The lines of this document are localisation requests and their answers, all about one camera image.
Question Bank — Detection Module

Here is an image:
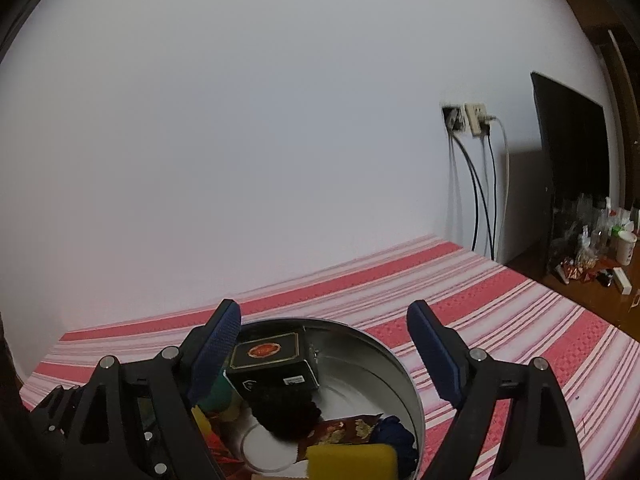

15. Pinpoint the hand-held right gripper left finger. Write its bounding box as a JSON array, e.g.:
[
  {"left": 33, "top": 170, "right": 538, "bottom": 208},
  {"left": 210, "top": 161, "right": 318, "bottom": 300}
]
[{"left": 60, "top": 299, "right": 243, "bottom": 480}]

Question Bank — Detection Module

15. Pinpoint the brown wooden cabinet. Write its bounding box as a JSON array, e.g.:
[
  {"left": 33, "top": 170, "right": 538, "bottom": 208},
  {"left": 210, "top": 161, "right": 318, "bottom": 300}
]
[{"left": 500, "top": 247, "right": 640, "bottom": 331}]

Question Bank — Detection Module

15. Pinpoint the cluster of small bottles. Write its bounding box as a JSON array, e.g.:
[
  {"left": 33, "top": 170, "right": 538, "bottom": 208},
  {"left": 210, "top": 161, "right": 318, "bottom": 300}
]
[{"left": 550, "top": 192, "right": 640, "bottom": 261}]

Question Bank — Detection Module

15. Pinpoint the white paper cup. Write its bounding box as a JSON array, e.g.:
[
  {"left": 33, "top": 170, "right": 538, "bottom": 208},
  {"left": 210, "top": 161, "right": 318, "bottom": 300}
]
[{"left": 614, "top": 230, "right": 638, "bottom": 266}]

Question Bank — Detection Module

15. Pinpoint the black gold-print box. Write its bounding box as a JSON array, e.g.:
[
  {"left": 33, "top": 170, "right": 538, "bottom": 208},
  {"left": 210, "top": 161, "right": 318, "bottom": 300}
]
[{"left": 225, "top": 326, "right": 321, "bottom": 401}]

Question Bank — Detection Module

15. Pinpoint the round metal tin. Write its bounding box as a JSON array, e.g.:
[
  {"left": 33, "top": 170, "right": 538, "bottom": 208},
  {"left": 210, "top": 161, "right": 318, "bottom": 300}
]
[{"left": 192, "top": 317, "right": 426, "bottom": 480}]

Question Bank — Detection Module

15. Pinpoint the black cable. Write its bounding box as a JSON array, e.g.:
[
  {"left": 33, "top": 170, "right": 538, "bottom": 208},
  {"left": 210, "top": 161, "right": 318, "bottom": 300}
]
[
  {"left": 452, "top": 132, "right": 493, "bottom": 256},
  {"left": 487, "top": 135, "right": 499, "bottom": 261}
]

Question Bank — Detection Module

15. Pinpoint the blue knitted ball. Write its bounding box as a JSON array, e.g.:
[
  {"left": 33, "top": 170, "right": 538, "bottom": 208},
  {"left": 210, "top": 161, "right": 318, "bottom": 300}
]
[{"left": 370, "top": 416, "right": 420, "bottom": 476}]

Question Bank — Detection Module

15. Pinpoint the brown gold patterned wrapper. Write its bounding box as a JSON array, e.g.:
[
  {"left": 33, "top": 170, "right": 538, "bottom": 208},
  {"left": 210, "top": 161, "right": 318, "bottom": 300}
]
[{"left": 297, "top": 414, "right": 383, "bottom": 461}]

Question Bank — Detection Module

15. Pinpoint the red white striped tablecloth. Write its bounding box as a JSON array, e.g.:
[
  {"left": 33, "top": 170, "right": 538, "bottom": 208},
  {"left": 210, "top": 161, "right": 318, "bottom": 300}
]
[{"left": 20, "top": 234, "right": 640, "bottom": 480}]

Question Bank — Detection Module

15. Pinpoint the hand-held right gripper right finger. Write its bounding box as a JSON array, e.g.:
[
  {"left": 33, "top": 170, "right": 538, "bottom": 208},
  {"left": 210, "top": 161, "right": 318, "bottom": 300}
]
[{"left": 406, "top": 300, "right": 586, "bottom": 480}]

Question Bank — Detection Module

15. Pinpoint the brown wooden door frame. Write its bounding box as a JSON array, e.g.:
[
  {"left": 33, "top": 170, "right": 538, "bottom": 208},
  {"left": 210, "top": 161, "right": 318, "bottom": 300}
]
[{"left": 557, "top": 0, "right": 640, "bottom": 221}]

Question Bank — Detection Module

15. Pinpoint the white wall socket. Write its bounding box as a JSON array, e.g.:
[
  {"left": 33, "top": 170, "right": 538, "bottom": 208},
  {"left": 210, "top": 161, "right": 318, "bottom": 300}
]
[{"left": 465, "top": 102, "right": 493, "bottom": 137}]

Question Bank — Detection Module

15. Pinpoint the black flat monitor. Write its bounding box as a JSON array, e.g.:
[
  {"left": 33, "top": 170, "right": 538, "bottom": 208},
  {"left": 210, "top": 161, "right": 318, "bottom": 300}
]
[{"left": 531, "top": 71, "right": 621, "bottom": 271}]

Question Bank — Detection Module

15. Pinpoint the black knitted ball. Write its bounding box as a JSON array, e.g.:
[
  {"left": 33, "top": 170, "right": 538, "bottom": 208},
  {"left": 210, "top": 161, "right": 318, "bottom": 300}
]
[{"left": 250, "top": 389, "right": 323, "bottom": 442}]

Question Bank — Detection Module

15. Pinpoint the clear bag of candies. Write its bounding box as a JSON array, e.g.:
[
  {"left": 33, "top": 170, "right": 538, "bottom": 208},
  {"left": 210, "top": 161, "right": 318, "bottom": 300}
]
[{"left": 560, "top": 252, "right": 601, "bottom": 286}]

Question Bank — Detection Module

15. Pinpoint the dark wall socket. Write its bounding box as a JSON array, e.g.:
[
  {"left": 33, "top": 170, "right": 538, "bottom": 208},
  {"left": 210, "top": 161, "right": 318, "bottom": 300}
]
[{"left": 442, "top": 104, "right": 466, "bottom": 133}]

